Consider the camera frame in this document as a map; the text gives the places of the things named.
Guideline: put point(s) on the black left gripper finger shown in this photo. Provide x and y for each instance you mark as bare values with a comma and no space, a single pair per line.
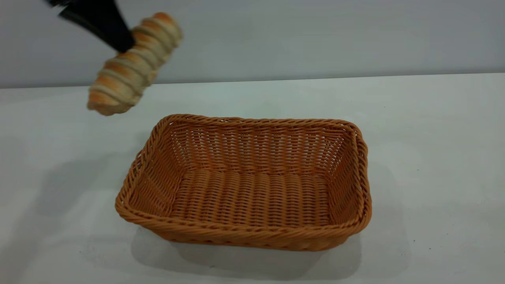
102,21

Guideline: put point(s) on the striped twisted bread roll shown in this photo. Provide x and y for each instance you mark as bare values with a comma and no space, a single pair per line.
118,79

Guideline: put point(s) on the orange woven wicker basket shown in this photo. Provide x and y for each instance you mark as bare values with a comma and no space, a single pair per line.
252,197

